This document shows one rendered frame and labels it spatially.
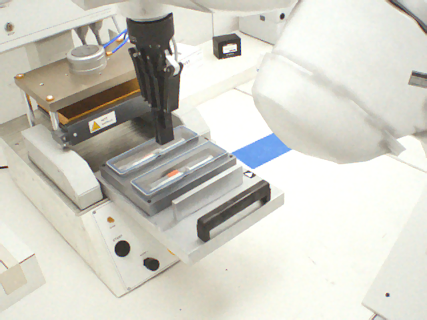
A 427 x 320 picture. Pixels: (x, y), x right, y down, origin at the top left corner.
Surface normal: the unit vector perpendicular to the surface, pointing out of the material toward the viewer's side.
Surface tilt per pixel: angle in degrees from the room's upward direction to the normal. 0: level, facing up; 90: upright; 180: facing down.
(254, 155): 0
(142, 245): 65
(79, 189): 41
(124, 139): 0
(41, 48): 90
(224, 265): 0
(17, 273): 88
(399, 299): 45
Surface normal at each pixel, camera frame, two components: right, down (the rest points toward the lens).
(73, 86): -0.06, -0.81
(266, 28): -0.80, 0.40
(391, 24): -0.15, 0.08
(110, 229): 0.57, 0.03
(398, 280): -0.56, -0.27
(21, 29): 0.65, 0.40
